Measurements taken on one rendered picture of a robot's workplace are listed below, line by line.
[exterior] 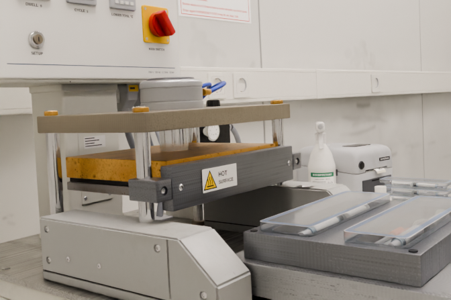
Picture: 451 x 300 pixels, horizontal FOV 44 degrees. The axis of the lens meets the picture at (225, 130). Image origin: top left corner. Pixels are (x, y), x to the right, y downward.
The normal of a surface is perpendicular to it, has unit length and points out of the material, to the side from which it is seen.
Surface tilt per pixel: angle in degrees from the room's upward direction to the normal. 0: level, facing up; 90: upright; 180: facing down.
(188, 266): 90
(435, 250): 90
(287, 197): 90
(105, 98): 90
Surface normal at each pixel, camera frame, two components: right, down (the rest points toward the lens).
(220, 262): 0.47, -0.76
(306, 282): -0.61, 0.07
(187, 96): 0.54, 0.02
